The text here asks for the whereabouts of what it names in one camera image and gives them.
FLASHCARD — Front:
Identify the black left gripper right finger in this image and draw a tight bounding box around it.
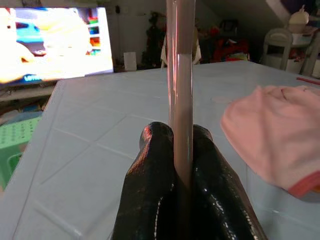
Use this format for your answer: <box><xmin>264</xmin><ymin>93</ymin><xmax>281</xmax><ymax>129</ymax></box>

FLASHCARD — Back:
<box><xmin>191</xmin><ymin>124</ymin><xmax>268</xmax><ymax>240</ymax></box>

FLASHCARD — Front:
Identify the light blue plastic table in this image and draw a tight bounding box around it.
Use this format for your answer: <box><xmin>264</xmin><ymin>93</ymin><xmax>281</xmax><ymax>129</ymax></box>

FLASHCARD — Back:
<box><xmin>0</xmin><ymin>60</ymin><xmax>320</xmax><ymax>240</ymax></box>

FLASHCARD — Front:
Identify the green plastic stool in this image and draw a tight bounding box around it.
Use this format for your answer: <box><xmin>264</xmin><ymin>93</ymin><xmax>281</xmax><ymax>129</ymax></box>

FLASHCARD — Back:
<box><xmin>0</xmin><ymin>116</ymin><xmax>42</xmax><ymax>191</ymax></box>

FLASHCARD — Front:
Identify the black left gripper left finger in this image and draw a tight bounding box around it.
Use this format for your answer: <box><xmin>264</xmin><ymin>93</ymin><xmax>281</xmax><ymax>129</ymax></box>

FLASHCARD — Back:
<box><xmin>111</xmin><ymin>121</ymin><xmax>180</xmax><ymax>240</ymax></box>

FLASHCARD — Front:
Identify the red pencil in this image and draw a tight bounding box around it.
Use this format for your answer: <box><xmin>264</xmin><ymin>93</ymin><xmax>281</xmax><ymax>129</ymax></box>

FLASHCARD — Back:
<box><xmin>296</xmin><ymin>76</ymin><xmax>320</xmax><ymax>86</ymax></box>

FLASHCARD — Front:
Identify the white shelf rack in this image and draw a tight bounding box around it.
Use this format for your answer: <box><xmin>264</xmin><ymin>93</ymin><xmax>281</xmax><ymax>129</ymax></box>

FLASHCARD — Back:
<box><xmin>262</xmin><ymin>27</ymin><xmax>320</xmax><ymax>78</ymax></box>

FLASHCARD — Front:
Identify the pale pink plastic hanger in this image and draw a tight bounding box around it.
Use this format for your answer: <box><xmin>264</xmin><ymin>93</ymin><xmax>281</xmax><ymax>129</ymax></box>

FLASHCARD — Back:
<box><xmin>165</xmin><ymin>0</ymin><xmax>197</xmax><ymax>192</ymax></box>

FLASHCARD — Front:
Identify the flat television screen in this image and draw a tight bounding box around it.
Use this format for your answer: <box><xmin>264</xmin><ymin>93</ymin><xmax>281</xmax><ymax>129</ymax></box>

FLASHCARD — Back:
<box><xmin>0</xmin><ymin>6</ymin><xmax>115</xmax><ymax>87</ymax></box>

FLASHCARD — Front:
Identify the pink cloth with orange hem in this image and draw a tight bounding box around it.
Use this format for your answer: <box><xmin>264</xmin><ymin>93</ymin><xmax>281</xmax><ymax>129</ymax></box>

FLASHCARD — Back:
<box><xmin>220</xmin><ymin>84</ymin><xmax>320</xmax><ymax>200</ymax></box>

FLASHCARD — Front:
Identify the cream plastic jug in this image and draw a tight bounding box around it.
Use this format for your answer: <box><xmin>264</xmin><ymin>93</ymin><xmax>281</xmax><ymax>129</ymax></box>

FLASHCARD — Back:
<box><xmin>288</xmin><ymin>4</ymin><xmax>311</xmax><ymax>35</ymax></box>

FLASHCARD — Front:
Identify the white paper bag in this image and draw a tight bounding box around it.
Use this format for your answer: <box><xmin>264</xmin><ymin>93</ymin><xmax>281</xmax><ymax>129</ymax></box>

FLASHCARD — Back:
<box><xmin>123</xmin><ymin>51</ymin><xmax>138</xmax><ymax>72</ymax></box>

